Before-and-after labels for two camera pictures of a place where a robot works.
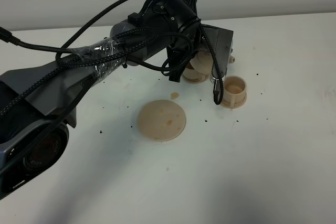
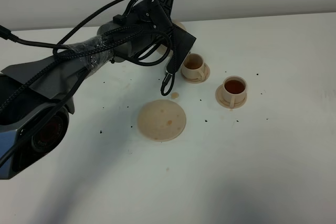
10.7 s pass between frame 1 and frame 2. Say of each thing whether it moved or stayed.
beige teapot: moved
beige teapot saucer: stayed
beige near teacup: stayed
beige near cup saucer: stayed
